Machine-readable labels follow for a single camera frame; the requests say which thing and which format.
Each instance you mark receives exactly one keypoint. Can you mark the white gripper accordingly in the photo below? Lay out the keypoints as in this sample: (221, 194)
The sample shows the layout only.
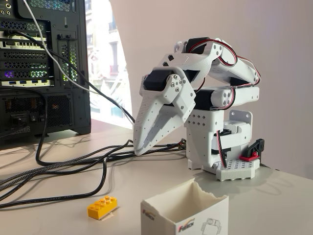
(160, 104)

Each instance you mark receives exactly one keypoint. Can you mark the yellow toy brick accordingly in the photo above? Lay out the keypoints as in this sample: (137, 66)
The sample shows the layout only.
(101, 208)

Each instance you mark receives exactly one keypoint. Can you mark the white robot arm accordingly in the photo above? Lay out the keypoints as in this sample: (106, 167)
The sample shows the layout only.
(234, 71)

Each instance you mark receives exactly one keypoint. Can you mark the white cardboard box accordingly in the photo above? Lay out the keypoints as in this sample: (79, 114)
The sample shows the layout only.
(203, 220)

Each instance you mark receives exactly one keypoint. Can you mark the black and red clamp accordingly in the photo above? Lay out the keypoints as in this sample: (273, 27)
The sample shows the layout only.
(255, 149)

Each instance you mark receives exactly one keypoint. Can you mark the small white paper scrap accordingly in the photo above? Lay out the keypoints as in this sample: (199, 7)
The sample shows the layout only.
(108, 216)

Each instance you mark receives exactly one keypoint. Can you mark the black computer tower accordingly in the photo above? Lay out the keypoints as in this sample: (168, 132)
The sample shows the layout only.
(24, 61)

